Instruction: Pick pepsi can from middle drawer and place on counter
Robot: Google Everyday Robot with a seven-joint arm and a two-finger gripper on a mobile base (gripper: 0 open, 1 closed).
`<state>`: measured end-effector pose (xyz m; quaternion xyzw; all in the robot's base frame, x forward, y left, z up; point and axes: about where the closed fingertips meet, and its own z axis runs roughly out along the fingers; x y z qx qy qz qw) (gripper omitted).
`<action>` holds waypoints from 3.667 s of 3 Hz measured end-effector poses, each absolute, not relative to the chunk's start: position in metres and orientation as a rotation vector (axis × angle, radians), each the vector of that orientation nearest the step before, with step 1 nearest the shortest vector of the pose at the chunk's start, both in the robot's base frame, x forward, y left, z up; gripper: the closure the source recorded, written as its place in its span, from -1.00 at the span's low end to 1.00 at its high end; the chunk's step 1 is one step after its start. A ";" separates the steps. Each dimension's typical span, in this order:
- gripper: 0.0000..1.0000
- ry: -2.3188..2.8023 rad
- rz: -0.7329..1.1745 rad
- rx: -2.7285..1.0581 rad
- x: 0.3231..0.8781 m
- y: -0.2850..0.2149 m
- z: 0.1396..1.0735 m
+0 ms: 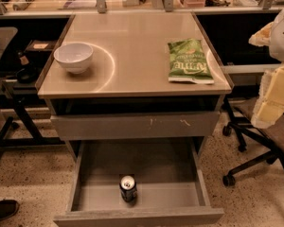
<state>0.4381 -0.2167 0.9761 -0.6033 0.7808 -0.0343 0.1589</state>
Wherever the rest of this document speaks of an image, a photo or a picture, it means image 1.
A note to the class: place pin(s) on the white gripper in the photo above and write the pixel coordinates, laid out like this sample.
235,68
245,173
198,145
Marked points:
282,40

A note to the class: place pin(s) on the dark blue pepsi can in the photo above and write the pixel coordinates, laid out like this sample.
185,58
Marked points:
128,188

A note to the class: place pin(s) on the closed grey top drawer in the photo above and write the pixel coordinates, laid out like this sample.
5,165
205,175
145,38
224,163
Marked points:
134,125

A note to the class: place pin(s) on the grey drawer cabinet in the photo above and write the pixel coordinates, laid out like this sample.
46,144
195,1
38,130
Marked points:
129,72

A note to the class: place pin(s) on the open grey middle drawer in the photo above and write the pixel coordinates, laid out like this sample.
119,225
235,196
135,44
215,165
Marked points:
170,185

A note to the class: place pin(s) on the black office chair right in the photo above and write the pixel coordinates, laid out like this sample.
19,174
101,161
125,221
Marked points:
271,138

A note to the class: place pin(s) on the green chip bag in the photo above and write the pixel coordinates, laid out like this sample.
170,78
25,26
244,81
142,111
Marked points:
187,62

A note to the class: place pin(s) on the white ceramic bowl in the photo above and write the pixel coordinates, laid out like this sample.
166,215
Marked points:
75,58

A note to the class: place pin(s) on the black bottle on shelf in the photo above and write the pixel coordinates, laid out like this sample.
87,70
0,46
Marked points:
28,72

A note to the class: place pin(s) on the black shoe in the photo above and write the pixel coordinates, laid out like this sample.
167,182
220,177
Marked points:
8,208

